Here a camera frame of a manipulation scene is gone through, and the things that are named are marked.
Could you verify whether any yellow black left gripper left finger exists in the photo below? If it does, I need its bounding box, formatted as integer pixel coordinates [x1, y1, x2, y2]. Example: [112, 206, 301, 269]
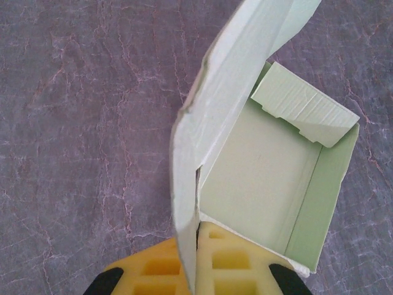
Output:
[82, 238, 185, 295]

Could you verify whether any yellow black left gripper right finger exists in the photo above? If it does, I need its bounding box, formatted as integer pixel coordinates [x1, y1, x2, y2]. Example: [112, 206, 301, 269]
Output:
[195, 221, 317, 295]

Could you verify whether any light green paper box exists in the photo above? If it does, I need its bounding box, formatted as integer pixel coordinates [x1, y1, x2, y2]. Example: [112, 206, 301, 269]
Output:
[169, 0, 360, 293]

